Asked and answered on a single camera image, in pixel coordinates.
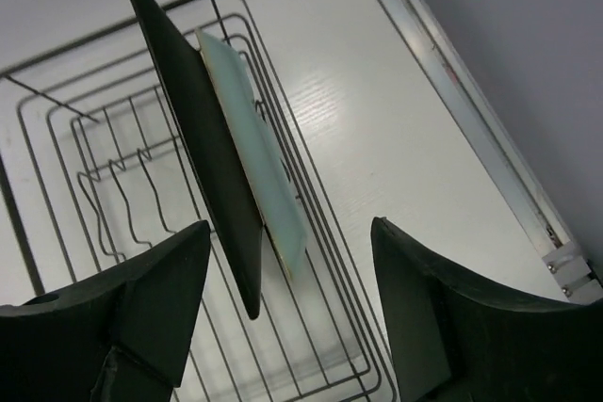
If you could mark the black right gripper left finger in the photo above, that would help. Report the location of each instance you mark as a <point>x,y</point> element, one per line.
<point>120,335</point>

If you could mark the black square plate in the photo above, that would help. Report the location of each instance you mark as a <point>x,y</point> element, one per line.
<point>211,150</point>

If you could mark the metal wire dish rack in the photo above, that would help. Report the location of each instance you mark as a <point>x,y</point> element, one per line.
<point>97,173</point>

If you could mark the aluminium side rail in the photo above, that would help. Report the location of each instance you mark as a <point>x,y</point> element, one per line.
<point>551,239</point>

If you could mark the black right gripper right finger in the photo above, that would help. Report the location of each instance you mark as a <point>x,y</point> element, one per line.
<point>456,335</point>

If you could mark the pale green glass plate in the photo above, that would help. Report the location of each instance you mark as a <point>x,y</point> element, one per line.
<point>257,149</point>

